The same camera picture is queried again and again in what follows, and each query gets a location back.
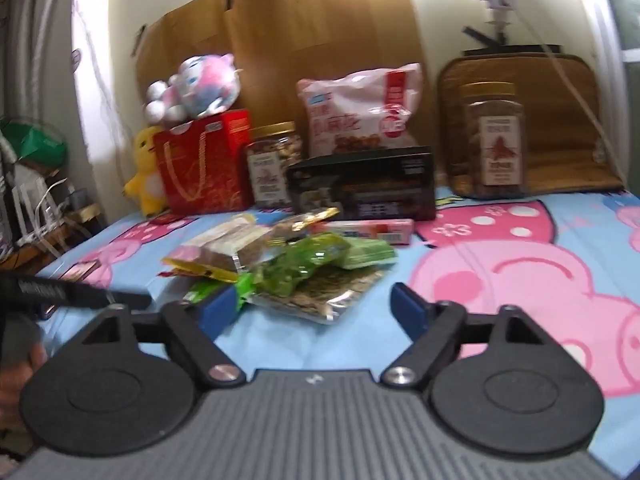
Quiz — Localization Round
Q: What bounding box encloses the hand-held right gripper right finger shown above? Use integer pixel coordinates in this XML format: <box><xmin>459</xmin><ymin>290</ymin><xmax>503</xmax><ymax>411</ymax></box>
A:
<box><xmin>382</xmin><ymin>282</ymin><xmax>551</xmax><ymax>390</ymax></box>

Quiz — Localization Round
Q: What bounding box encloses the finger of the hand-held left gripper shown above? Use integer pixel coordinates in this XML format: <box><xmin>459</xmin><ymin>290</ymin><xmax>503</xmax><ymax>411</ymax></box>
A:
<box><xmin>106</xmin><ymin>289</ymin><xmax>153</xmax><ymax>311</ymax></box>

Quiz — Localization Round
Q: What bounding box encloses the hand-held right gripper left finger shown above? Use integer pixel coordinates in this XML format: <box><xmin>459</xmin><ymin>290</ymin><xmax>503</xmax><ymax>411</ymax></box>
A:
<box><xmin>82</xmin><ymin>284</ymin><xmax>247</xmax><ymax>390</ymax></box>

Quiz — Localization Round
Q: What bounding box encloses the clear gold-edged snack packet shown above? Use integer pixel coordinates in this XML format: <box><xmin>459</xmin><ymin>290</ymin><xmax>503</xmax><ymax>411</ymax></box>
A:
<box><xmin>270</xmin><ymin>208</ymin><xmax>342</xmax><ymax>247</ymax></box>

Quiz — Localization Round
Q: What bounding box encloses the black tin box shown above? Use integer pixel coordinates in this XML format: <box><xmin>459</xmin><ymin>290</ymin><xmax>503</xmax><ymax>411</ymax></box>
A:
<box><xmin>286</xmin><ymin>146</ymin><xmax>437</xmax><ymax>222</ymax></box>

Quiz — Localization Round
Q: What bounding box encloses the person's left hand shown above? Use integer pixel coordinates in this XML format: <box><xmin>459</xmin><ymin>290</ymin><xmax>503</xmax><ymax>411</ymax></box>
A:
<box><xmin>0</xmin><ymin>342</ymin><xmax>48</xmax><ymax>428</ymax></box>

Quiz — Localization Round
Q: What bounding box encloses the bright green snack packet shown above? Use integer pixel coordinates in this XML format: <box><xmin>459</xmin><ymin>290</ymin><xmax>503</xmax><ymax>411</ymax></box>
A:
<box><xmin>184</xmin><ymin>272</ymin><xmax>258</xmax><ymax>313</ymax></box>

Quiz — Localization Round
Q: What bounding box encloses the yellow snack packet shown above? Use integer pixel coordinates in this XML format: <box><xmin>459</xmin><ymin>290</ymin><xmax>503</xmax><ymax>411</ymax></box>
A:
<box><xmin>161</xmin><ymin>256</ymin><xmax>242</xmax><ymax>284</ymax></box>

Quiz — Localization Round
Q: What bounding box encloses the wooden side table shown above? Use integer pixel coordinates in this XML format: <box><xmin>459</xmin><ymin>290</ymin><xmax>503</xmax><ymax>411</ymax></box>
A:
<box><xmin>0</xmin><ymin>205</ymin><xmax>103</xmax><ymax>273</ymax></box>

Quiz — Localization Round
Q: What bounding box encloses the light green snack packet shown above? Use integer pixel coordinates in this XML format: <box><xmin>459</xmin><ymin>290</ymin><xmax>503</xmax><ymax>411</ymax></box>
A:
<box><xmin>344</xmin><ymin>239</ymin><xmax>399</xmax><ymax>272</ymax></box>

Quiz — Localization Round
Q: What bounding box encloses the brown cereal bar packet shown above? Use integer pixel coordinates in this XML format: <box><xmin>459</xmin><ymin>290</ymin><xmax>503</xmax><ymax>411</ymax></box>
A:
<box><xmin>175</xmin><ymin>214</ymin><xmax>275</xmax><ymax>273</ymax></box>

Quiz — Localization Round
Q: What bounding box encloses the silver seed snack packet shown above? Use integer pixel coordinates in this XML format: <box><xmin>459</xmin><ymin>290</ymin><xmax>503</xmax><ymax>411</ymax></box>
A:
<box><xmin>247</xmin><ymin>266</ymin><xmax>387</xmax><ymax>327</ymax></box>

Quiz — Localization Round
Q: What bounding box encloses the pink flat candy box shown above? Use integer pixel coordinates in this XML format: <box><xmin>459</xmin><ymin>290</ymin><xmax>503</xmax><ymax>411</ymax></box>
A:
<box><xmin>309</xmin><ymin>218</ymin><xmax>416</xmax><ymax>247</ymax></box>

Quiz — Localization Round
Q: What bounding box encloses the small red packet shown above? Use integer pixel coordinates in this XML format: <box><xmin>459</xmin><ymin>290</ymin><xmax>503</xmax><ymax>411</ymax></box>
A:
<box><xmin>149</xmin><ymin>213</ymin><xmax>195</xmax><ymax>227</ymax></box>

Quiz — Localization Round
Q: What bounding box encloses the green pea snack packet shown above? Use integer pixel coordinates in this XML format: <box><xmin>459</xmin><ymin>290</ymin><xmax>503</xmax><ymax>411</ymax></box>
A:
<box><xmin>249</xmin><ymin>234</ymin><xmax>352</xmax><ymax>302</ymax></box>

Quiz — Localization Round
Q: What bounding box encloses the printed blanket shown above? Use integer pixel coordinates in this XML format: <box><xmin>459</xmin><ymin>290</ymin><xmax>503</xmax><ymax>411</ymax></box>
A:
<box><xmin>30</xmin><ymin>186</ymin><xmax>640</xmax><ymax>463</ymax></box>

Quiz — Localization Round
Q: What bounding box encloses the yellow plush duck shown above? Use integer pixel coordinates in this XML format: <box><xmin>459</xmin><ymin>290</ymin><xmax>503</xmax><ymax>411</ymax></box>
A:
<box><xmin>123</xmin><ymin>126</ymin><xmax>168</xmax><ymax>218</ymax></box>

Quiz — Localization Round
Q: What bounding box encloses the red gift box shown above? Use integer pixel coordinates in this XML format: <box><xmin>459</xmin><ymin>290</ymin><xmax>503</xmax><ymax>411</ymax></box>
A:
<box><xmin>152</xmin><ymin>109</ymin><xmax>252</xmax><ymax>216</ymax></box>

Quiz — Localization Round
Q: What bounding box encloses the green plastic bag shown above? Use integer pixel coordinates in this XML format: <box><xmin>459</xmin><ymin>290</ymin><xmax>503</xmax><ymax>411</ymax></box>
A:
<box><xmin>0</xmin><ymin>116</ymin><xmax>68</xmax><ymax>168</ymax></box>

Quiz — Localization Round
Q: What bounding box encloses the gold-lid nut jar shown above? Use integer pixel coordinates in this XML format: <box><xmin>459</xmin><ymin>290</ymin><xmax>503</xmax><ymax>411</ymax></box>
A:
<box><xmin>244</xmin><ymin>121</ymin><xmax>303</xmax><ymax>211</ymax></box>

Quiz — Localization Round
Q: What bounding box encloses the tall gold-lid snack jar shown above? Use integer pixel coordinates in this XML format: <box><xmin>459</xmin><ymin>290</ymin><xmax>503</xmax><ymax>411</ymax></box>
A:
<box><xmin>457</xmin><ymin>81</ymin><xmax>530</xmax><ymax>200</ymax></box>

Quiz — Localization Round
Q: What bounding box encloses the pink snack bag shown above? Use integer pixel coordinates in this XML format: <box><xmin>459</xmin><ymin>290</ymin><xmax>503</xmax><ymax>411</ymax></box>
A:
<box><xmin>296</xmin><ymin>63</ymin><xmax>424</xmax><ymax>160</ymax></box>

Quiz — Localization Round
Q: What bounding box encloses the pink white plush toy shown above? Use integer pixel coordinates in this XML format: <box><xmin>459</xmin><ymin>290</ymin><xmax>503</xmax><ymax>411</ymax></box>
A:
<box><xmin>144</xmin><ymin>53</ymin><xmax>244</xmax><ymax>123</ymax></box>

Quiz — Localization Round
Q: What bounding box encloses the brown seat cushion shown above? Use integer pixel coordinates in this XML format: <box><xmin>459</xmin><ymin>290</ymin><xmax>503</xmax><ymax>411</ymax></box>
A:
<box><xmin>437</xmin><ymin>52</ymin><xmax>626</xmax><ymax>197</ymax></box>

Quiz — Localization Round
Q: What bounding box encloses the brown cardboard sheet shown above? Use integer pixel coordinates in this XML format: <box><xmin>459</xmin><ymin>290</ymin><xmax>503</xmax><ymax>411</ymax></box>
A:
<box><xmin>134</xmin><ymin>0</ymin><xmax>437</xmax><ymax>173</ymax></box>

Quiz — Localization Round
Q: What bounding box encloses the white power cable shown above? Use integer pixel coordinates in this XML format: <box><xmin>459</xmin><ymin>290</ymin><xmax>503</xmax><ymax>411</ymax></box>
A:
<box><xmin>510</xmin><ymin>5</ymin><xmax>621</xmax><ymax>166</ymax></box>

